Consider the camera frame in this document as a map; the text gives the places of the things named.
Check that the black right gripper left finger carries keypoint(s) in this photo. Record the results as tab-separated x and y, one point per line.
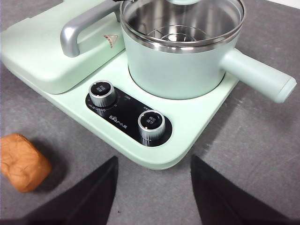
86	199

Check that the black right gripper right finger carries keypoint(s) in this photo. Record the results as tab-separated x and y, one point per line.
222	201

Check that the brown potato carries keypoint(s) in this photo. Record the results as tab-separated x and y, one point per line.
21	164

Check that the glass lid with green knob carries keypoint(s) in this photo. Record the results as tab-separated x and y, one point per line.
218	11

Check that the green breakfast machine base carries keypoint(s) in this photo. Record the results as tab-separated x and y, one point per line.
192	131

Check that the silver black control knob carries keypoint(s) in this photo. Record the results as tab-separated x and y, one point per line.
151	123
102	92

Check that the steel steaming rack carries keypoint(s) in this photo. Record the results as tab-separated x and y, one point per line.
171	35

